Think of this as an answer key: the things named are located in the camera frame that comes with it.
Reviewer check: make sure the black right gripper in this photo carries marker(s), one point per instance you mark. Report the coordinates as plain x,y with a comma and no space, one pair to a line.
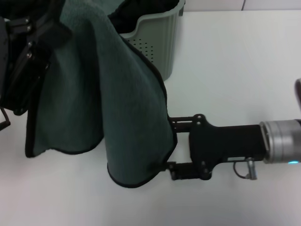
223,143

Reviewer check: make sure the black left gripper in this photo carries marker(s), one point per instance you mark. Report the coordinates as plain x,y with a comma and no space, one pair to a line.
3,47

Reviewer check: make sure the green towel with black edge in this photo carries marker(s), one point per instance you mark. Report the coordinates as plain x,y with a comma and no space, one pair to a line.
94,94

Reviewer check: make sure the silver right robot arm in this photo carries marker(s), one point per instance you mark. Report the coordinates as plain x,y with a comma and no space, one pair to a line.
282,141

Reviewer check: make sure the pale green perforated storage box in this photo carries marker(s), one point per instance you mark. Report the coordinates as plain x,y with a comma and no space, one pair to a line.
164,35

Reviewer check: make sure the round silver right wrist plug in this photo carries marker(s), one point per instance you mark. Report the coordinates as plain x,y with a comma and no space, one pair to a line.
252,169

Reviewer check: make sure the black cloth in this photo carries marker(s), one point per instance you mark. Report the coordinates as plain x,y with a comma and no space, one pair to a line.
127,14

